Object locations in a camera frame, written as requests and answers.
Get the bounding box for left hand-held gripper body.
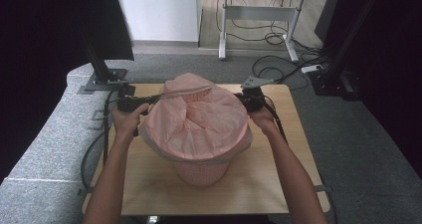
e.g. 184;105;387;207
115;84;154;114

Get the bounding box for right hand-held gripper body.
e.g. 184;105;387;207
240;76;276;114

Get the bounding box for pink plastic bag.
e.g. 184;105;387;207
138;72;254;167

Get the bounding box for pink plastic mesh basket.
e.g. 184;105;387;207
172;86;233;188

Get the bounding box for person's left hand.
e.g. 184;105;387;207
110;104;150;140

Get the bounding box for person's right hand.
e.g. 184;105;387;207
248;104;280;135

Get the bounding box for black metal stand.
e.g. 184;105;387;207
308;0;386;101
78;24;129;93

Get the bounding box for white power strip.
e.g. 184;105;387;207
301;64;323;75

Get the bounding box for grey carpeted platform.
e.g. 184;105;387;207
0;63;133;224

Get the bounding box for black curtain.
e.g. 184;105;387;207
0;0;135;182
314;0;422;179

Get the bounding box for black floor cable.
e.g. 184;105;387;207
251;46;330;86
215;0;320;48

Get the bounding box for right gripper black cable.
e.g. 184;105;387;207
263;96;291;144

